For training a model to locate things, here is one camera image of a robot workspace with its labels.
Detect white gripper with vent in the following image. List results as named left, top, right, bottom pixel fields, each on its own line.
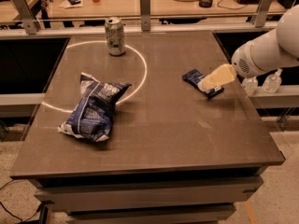
left=199, top=40, right=266, bottom=91

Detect dark blue rxbar wrapper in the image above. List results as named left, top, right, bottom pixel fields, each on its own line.
left=182, top=69, right=224, bottom=99

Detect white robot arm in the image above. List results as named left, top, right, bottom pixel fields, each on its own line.
left=198, top=5, right=299, bottom=91

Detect clear sanitizer bottle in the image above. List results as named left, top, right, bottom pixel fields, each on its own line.
left=262, top=69, right=282, bottom=93
left=242, top=77, right=258, bottom=96

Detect black mesh pen cup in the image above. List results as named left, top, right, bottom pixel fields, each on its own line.
left=199, top=0, right=213, bottom=7

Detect green white soda can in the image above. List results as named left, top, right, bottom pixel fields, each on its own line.
left=105, top=17, right=126, bottom=56

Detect grey table base drawers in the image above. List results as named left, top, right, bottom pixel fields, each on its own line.
left=36, top=176, right=263, bottom=224

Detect blue white chip bag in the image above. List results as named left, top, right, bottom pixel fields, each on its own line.
left=58, top=73, right=130, bottom=142

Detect right metal bracket post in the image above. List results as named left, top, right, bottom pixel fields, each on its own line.
left=251, top=0, right=273, bottom=28

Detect metal bracket post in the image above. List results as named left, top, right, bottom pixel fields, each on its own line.
left=12, top=0, right=40, bottom=35
left=251, top=0, right=273, bottom=28
left=140, top=0, right=150, bottom=32

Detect middle metal bracket post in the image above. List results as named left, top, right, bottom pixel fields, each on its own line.
left=140, top=0, right=150, bottom=32

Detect left metal bracket post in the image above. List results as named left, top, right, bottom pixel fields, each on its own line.
left=12, top=0, right=40, bottom=35

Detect black floor cable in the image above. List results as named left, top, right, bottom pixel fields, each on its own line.
left=0, top=179, right=48, bottom=224

